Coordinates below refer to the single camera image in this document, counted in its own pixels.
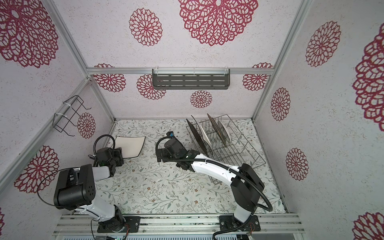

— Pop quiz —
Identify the white square plate black rim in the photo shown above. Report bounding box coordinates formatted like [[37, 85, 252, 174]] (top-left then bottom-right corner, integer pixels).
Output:
[[192, 116, 213, 149]]

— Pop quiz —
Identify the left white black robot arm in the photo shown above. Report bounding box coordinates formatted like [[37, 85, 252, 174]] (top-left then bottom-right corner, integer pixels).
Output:
[[54, 148, 127, 233]]

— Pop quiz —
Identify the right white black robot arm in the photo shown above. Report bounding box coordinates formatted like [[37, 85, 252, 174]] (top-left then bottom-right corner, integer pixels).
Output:
[[155, 131, 273, 223]]

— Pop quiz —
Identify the dark square floral plate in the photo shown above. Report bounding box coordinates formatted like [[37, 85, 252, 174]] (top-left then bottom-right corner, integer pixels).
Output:
[[187, 120, 208, 155]]

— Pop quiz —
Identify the grey round plate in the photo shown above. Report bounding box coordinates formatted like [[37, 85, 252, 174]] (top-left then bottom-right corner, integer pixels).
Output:
[[218, 121, 232, 145]]

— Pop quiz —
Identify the chrome wire dish rack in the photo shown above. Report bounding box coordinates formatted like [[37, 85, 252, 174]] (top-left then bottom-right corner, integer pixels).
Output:
[[187, 115, 266, 169]]

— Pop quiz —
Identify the black wire wall basket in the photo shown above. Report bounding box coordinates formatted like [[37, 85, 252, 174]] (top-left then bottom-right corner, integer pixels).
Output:
[[52, 95, 91, 137]]

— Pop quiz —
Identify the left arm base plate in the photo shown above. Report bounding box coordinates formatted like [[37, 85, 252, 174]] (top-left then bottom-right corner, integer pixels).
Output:
[[97, 216, 141, 233]]

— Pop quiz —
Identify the grey slotted wall shelf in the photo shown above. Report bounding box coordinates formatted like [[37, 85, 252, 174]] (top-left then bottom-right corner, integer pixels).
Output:
[[152, 69, 231, 90]]

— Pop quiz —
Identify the aluminium mounting rail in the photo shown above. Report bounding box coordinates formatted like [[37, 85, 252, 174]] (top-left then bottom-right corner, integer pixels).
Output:
[[52, 214, 305, 237]]

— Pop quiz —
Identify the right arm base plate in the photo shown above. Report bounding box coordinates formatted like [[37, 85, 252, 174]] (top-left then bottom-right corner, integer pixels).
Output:
[[219, 215, 261, 232]]

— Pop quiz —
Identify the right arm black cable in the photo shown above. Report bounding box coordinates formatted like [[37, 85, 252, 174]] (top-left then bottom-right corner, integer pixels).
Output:
[[154, 136, 274, 240]]

